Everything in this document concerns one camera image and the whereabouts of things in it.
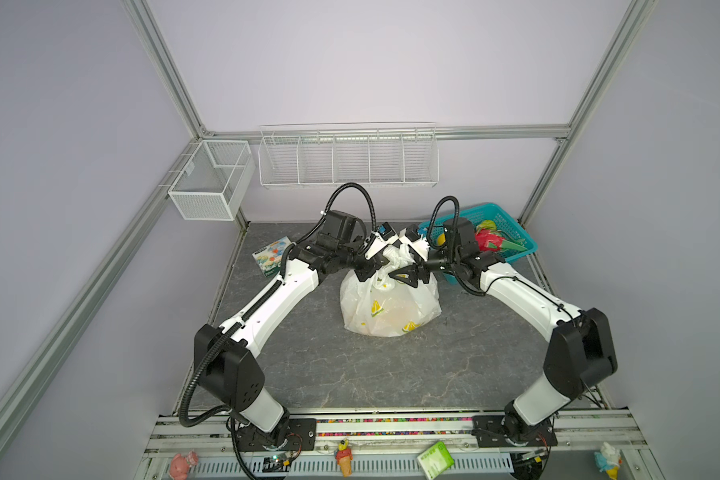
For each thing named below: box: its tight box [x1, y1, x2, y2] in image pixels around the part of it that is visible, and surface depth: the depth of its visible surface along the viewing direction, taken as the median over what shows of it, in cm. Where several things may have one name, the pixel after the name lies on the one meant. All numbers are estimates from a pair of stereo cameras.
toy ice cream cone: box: [335, 438, 353, 478], surface depth 71 cm
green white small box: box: [417, 441, 455, 480], surface depth 70 cm
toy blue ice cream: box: [594, 442, 622, 480], surface depth 69 cm
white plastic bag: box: [340, 244, 442, 337], surface depth 83 cm
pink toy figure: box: [169, 451, 199, 480], surface depth 69 cm
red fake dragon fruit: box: [476, 228, 528, 252], surface depth 107 cm
